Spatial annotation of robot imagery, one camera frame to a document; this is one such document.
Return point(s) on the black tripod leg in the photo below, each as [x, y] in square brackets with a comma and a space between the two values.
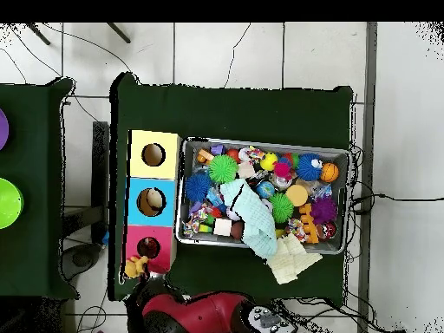
[118, 33]
[38, 33]

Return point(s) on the orange basketball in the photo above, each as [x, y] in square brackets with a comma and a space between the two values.
[329, 172]

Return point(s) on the pink spiky rubber ball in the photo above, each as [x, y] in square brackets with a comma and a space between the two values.
[282, 170]

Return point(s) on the clear mesh toy bin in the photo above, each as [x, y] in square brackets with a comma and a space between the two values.
[190, 159]

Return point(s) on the wooden three-hole box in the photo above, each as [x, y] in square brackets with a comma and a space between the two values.
[166, 215]

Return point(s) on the orange-brown teddy bear plush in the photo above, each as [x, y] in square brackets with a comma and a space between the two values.
[134, 267]

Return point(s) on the mint knitted cloth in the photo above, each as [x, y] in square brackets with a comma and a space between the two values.
[256, 215]

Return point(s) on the orange toy burger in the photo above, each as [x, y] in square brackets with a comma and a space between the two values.
[297, 195]

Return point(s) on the dark green tablecloth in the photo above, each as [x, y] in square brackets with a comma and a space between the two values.
[34, 242]
[225, 111]

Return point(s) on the small green spiky ball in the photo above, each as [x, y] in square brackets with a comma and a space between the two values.
[281, 207]

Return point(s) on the plain wooden cube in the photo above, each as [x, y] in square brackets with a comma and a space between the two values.
[222, 227]

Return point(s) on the blue spiky rubber ball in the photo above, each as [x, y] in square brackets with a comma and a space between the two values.
[197, 186]

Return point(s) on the black upright panel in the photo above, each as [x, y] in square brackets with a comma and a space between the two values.
[100, 156]

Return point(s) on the green spiky rubber ball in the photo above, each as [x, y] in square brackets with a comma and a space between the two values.
[223, 169]

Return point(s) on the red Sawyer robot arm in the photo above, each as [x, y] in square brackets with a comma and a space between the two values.
[208, 315]

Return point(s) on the purple spiky rubber ball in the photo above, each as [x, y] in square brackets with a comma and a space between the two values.
[324, 210]

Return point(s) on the cream knitted cloth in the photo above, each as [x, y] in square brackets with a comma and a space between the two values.
[291, 260]

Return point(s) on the lime green bowl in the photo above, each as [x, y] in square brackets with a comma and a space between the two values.
[10, 204]

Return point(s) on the purple bowl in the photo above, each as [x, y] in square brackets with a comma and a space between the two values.
[2, 130]

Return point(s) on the blue googly-eyed spiky ball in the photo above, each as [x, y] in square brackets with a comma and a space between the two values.
[308, 167]

